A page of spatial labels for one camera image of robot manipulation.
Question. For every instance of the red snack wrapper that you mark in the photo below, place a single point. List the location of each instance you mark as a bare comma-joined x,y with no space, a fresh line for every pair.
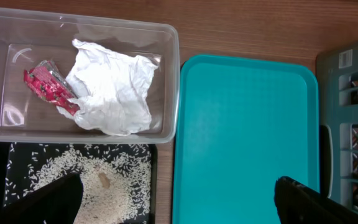
46,81

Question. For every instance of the teal serving tray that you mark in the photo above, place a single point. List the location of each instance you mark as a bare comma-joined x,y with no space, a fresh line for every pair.
242,124

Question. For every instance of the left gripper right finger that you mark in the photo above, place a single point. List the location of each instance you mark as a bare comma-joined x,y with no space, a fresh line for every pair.
298,204

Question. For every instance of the clear plastic waste bin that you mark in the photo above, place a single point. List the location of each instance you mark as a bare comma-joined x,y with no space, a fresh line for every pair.
29,37

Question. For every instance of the black plastic tray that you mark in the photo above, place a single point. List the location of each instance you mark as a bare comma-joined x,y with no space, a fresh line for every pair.
76,183

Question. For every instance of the white napkin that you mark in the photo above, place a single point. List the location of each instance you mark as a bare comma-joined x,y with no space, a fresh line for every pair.
111,90

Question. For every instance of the white rice pile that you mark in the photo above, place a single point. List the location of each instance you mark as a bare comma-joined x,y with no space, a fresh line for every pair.
116,178

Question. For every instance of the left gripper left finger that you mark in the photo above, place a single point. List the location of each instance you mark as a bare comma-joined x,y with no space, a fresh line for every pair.
58,202

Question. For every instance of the grey dishwasher rack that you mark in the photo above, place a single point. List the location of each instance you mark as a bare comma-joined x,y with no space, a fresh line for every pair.
337,76

